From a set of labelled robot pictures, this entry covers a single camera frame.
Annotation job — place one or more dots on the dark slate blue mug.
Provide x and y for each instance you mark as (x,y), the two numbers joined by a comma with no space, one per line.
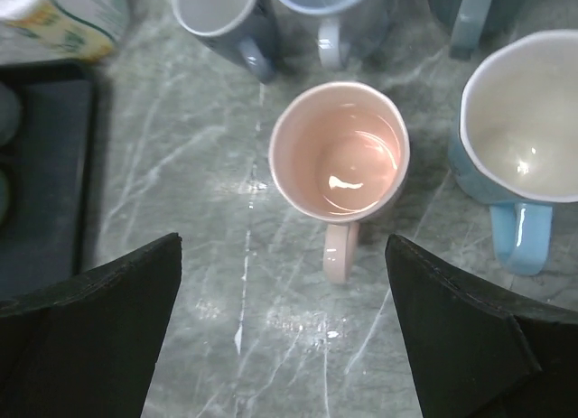
(244,32)

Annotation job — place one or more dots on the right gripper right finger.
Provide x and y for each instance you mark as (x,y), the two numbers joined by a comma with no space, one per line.
(476,349)

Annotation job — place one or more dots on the grey mug with cream inside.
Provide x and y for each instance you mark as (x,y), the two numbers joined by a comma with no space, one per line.
(470,21)

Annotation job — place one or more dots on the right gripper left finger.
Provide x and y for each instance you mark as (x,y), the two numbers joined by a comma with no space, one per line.
(88,346)

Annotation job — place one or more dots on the pale grey-blue mug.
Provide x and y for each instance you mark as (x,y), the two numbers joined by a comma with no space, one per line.
(10,114)

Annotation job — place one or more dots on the small blue-grey mug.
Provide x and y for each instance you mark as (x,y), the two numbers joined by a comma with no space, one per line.
(342,28)

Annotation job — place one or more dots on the black serving tray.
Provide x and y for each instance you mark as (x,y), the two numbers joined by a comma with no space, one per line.
(44,173)

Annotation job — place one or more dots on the pink mug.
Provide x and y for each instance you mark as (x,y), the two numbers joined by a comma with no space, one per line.
(340,153)

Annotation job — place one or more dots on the light blue mug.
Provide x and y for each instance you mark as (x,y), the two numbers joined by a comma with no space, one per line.
(514,145)

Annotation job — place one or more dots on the teal green mug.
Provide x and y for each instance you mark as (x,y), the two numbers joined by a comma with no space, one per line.
(3,201)

